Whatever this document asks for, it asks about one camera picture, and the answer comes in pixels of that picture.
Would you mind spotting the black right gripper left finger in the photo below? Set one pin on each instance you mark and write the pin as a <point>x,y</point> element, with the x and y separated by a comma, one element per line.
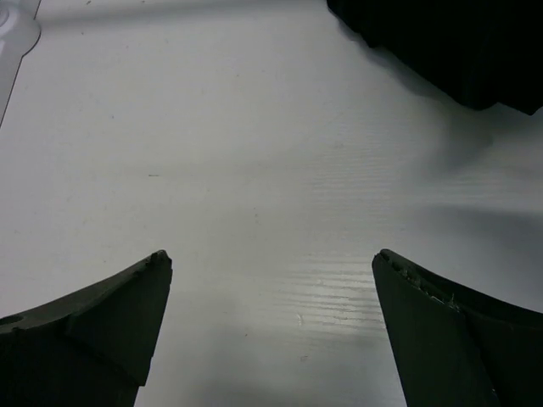
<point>92,347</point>

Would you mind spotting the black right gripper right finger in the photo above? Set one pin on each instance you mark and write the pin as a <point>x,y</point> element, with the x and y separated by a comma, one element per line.
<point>455,346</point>

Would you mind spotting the black hanging t-shirt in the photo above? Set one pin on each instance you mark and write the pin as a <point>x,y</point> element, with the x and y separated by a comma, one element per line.
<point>479,53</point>

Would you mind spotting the white rack base foot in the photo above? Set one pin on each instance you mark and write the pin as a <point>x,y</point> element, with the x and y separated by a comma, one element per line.
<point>20,32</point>

